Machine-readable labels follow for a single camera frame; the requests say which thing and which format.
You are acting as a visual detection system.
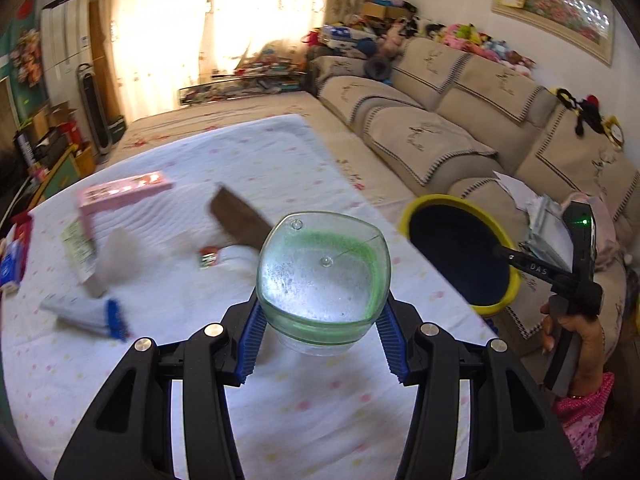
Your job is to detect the black tower fan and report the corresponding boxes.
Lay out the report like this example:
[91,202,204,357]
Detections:
[76,63,113,156]

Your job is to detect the person's right hand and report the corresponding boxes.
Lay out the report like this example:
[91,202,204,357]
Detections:
[539,297,609,399]

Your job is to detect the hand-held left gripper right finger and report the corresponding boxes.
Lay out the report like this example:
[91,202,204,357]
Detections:
[376,300,583,480]

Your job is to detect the yellow-rimmed dark bin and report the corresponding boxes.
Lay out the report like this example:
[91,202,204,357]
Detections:
[398,194,523,317]

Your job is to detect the white tube blue cap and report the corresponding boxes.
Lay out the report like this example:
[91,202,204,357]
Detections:
[40,292,132,342]

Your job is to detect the person's right forearm pink sleeve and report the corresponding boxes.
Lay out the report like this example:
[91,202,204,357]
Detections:
[552,372,616,472]

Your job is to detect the grey plastic bag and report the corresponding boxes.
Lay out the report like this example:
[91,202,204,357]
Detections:
[524,194,572,272]

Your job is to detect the cream patterned curtain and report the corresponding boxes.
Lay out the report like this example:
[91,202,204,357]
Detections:
[107,0,371,121]

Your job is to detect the white refrigerator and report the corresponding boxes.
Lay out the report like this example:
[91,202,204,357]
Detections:
[40,0,97,106]

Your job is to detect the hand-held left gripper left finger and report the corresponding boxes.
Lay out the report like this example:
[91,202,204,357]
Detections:
[54,297,266,480]

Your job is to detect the white tube red cap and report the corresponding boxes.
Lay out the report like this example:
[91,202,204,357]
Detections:
[220,245,261,277]

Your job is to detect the white papers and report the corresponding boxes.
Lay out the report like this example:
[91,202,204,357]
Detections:
[492,170,540,212]

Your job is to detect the pink carton box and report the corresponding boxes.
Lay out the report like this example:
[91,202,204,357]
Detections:
[76,171,175,243]

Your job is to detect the white dotted tablecloth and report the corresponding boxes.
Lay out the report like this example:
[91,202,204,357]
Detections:
[0,112,501,480]

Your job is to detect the black yellow plush toy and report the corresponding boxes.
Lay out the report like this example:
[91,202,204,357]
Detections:
[550,87,627,151]

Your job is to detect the beige floral tablecloth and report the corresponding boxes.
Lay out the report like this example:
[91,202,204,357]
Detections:
[114,90,417,207]

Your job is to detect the blue white tissue pack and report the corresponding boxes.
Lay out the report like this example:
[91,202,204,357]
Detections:
[0,239,26,294]

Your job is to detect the blue white toy box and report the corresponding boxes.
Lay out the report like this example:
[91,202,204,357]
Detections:
[322,24,359,52]

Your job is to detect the teal flower wall poster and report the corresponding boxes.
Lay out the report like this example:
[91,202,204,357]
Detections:
[0,7,47,128]

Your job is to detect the pile of plush toys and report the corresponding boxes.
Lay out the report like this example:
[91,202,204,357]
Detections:
[320,10,537,79]

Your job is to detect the beige sofa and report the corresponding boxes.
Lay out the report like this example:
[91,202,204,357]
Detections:
[305,35,640,361]

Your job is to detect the black storage box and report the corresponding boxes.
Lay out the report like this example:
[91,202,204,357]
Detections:
[29,129,72,167]

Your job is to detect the cluttered glass table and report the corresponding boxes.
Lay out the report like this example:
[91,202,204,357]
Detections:
[178,60,309,107]

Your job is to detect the open cardboard box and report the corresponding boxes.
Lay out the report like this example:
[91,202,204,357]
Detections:
[29,102,77,135]

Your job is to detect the green white carton box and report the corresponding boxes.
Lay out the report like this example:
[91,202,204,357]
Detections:
[61,217,99,284]

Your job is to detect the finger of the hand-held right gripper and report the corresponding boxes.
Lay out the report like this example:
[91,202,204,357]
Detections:
[494,242,576,291]

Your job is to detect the brown wrapper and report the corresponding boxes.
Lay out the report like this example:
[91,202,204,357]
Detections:
[207,185,275,251]

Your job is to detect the green yellow TV cabinet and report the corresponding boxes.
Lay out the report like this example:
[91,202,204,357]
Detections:
[0,145,96,221]

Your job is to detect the red cloth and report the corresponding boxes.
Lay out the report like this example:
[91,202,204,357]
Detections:
[10,211,34,261]

